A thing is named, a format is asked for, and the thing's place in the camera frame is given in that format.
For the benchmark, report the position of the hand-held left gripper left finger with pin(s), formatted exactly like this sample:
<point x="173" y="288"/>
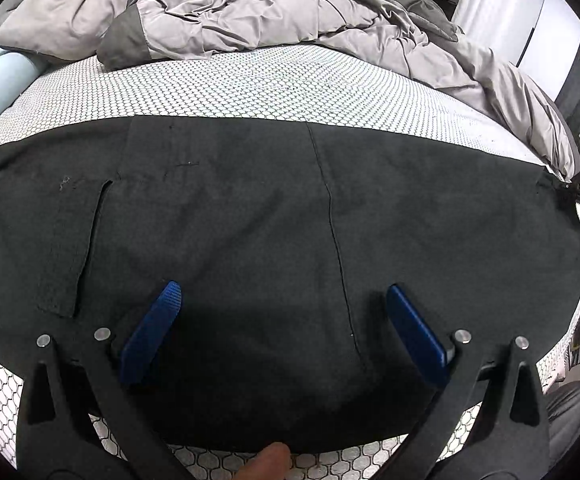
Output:
<point x="152" y="320"/>

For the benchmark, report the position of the black pants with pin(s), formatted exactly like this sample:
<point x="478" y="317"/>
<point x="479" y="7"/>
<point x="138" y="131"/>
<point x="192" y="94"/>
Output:
<point x="250" y="220"/>

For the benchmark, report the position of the person's grey trouser leg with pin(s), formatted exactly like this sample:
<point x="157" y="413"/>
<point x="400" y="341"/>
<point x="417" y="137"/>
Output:
<point x="567" y="420"/>

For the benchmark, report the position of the grey duvet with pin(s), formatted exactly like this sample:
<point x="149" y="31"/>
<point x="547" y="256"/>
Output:
<point x="280" y="15"/>

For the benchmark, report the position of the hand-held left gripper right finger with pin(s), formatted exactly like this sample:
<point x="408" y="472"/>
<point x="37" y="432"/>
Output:
<point x="414" y="325"/>

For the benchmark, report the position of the honeycomb patterned mattress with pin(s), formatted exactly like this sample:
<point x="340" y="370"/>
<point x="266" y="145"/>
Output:
<point x="280" y="85"/>

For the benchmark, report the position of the person's left hand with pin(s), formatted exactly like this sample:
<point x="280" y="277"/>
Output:
<point x="265" y="462"/>

